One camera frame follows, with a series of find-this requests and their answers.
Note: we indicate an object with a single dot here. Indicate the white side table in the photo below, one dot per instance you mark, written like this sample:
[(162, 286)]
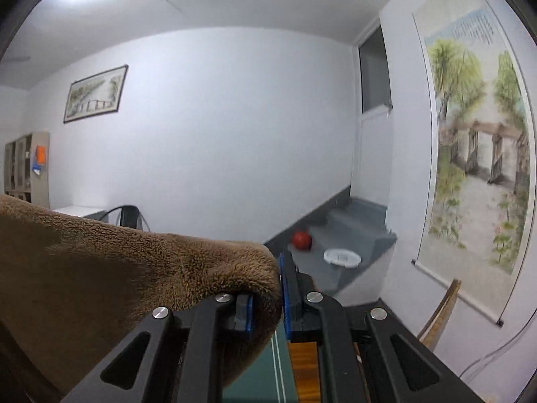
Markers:
[(77, 210)]

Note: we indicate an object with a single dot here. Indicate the wooden cabinet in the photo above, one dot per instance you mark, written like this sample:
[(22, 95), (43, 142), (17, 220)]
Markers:
[(40, 189)]

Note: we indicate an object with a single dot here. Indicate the red ball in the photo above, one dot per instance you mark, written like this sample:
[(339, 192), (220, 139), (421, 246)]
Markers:
[(302, 240)]

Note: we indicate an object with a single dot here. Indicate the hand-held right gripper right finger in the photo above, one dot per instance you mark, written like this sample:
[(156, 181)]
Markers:
[(287, 302)]

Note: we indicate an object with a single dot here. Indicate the green table mat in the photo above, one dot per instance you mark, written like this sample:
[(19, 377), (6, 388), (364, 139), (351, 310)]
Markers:
[(268, 378)]

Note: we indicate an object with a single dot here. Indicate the black metal chair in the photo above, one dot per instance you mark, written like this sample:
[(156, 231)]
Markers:
[(128, 216)]

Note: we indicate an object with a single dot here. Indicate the framed landscape painting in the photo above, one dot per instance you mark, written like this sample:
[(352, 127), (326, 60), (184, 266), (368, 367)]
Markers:
[(95, 94)]

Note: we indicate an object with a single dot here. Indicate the white door with window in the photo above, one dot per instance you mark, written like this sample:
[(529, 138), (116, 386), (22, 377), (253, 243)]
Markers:
[(373, 155)]

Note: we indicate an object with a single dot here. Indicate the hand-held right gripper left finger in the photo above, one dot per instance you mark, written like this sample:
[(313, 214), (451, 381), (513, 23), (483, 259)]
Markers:
[(250, 317)]

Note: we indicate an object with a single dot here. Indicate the orange hanging item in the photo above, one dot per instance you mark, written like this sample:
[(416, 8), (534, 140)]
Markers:
[(40, 155)]

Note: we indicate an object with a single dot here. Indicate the hanging scroll painting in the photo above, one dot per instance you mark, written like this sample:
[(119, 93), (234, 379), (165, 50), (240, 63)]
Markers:
[(474, 155)]

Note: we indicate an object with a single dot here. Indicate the brown fleece sweater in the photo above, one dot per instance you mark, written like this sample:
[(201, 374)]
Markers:
[(105, 281)]

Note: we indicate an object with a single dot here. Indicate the white dish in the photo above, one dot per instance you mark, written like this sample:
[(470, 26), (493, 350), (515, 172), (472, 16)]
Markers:
[(342, 258)]

